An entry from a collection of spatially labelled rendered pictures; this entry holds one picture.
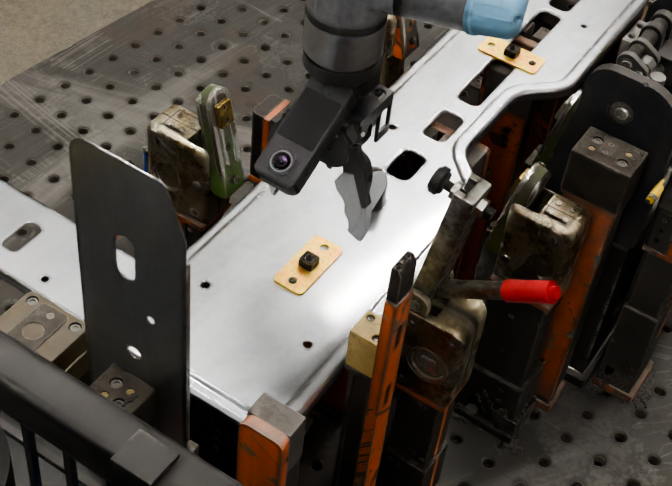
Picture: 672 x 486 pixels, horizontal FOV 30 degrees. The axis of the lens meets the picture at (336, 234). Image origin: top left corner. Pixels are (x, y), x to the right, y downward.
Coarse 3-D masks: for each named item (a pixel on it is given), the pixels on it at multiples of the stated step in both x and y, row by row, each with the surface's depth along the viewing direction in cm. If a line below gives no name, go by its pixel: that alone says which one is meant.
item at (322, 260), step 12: (312, 240) 136; (324, 240) 137; (300, 252) 135; (312, 252) 135; (324, 252) 135; (336, 252) 135; (288, 264) 134; (300, 264) 133; (312, 264) 133; (324, 264) 134; (276, 276) 132; (288, 276) 132; (300, 276) 133; (312, 276) 133; (288, 288) 131; (300, 288) 131
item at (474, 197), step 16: (432, 176) 114; (448, 176) 114; (432, 192) 115; (464, 192) 114; (480, 192) 113; (448, 208) 114; (464, 208) 113; (480, 208) 113; (448, 224) 115; (464, 224) 114; (448, 240) 117; (464, 240) 120; (432, 256) 119; (448, 256) 118; (432, 272) 120; (448, 272) 123; (416, 288) 123; (432, 288) 122
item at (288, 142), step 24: (312, 96) 116; (336, 96) 116; (288, 120) 116; (312, 120) 116; (336, 120) 115; (288, 144) 115; (312, 144) 115; (264, 168) 115; (288, 168) 114; (312, 168) 116; (288, 192) 115
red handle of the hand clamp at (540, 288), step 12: (444, 288) 123; (456, 288) 122; (468, 288) 121; (480, 288) 120; (492, 288) 119; (504, 288) 118; (516, 288) 117; (528, 288) 116; (540, 288) 115; (552, 288) 115; (504, 300) 118; (516, 300) 117; (528, 300) 116; (540, 300) 115; (552, 300) 115
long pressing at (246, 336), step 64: (640, 0) 173; (448, 64) 160; (576, 64) 162; (256, 192) 142; (320, 192) 142; (448, 192) 144; (192, 256) 134; (256, 256) 134; (384, 256) 136; (192, 320) 128; (256, 320) 128; (320, 320) 129; (192, 384) 123; (256, 384) 123; (320, 384) 123
